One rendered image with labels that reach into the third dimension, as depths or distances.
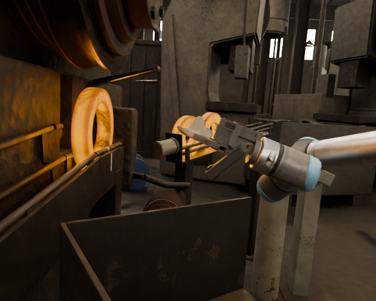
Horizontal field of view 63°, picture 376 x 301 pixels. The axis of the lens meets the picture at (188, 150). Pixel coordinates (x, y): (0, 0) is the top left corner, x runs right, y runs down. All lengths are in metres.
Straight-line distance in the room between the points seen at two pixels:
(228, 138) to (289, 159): 0.16
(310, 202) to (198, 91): 2.18
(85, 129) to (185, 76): 2.83
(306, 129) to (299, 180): 2.01
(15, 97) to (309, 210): 1.21
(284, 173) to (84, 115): 0.49
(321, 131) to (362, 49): 1.52
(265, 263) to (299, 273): 0.18
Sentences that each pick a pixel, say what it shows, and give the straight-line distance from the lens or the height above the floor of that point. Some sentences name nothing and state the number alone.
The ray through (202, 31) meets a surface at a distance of 3.44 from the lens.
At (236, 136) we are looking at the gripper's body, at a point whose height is 0.75.
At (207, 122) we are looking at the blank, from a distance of 1.23.
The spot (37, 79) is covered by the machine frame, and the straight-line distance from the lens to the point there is 0.62.
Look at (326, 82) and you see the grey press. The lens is 4.53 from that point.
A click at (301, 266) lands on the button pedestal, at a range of 1.54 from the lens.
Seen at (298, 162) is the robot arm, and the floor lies 0.70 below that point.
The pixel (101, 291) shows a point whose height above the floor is 0.72.
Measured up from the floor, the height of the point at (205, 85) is 1.04.
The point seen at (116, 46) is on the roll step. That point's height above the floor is 0.92.
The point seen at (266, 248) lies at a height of 0.24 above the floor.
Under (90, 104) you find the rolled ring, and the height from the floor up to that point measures 0.81.
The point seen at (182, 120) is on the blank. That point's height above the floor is 0.77.
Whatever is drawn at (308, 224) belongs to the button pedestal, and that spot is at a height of 0.35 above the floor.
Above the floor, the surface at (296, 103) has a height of 0.96.
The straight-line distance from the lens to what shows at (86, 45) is 0.62.
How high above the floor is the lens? 0.82
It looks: 8 degrees down
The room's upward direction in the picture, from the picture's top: 4 degrees clockwise
